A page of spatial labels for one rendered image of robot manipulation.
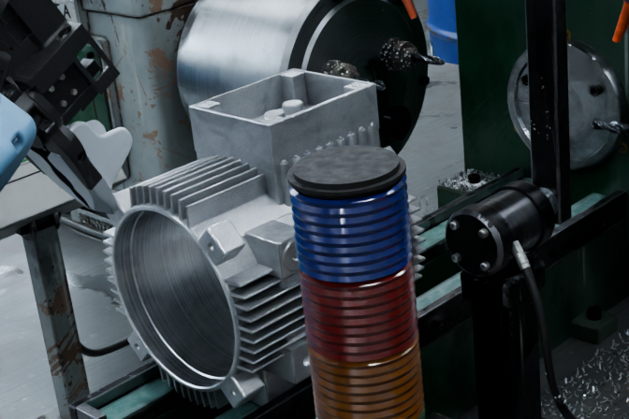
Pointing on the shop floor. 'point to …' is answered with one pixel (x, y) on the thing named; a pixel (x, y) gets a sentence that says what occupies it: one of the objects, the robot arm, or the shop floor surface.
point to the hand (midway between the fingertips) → (97, 208)
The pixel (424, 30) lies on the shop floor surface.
